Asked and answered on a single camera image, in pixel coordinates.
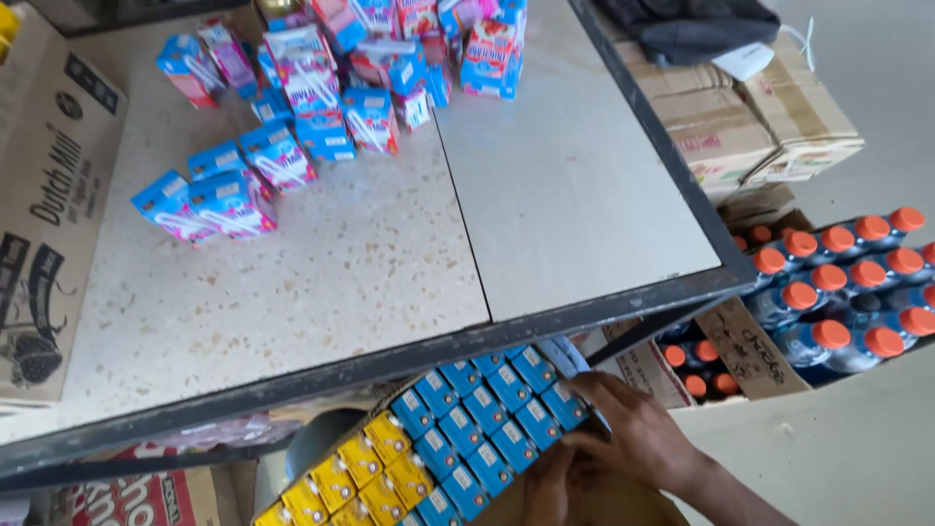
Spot cardboard box with red print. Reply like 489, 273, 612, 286
584, 321, 696, 410

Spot white paper tag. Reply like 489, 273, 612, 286
712, 41, 776, 82

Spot rows of blue drink cartons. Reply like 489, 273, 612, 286
391, 343, 593, 526

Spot yellow packet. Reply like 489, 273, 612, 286
0, 3, 21, 64

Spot large brown printed carton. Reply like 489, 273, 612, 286
0, 3, 129, 406

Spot red white printed carton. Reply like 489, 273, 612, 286
69, 446, 258, 526

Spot black metal table frame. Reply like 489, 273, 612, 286
0, 0, 758, 498

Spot pack of orange-capped bottles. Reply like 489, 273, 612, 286
657, 321, 745, 403
730, 207, 935, 387

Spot black bag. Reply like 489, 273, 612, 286
592, 0, 783, 68

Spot handwritten cardboard sign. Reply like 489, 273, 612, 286
694, 296, 812, 401

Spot person's right hand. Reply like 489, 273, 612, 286
561, 371, 706, 494

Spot brown cardboard box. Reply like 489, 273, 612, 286
252, 339, 691, 526

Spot rows of yellow drink cartons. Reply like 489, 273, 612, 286
252, 411, 436, 526

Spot person's left hand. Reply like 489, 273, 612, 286
523, 442, 607, 526

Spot stack of flattened cardboard boxes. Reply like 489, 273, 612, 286
614, 29, 866, 233

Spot pile of blue pink cartons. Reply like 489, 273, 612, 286
131, 0, 528, 245

